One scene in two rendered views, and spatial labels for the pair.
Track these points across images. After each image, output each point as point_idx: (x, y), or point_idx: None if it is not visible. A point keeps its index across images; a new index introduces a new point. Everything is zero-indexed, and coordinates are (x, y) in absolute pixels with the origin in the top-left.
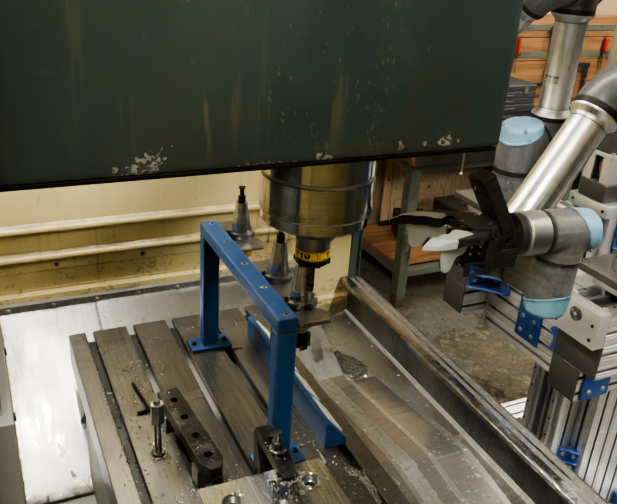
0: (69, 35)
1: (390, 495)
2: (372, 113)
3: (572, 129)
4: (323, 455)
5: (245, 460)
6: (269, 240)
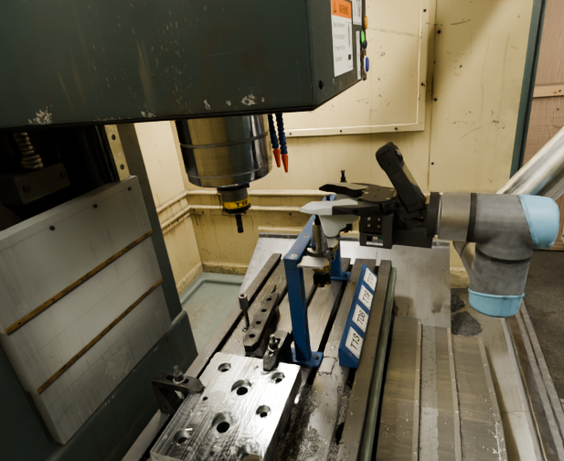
0: None
1: (351, 420)
2: (173, 75)
3: None
4: (334, 369)
5: None
6: None
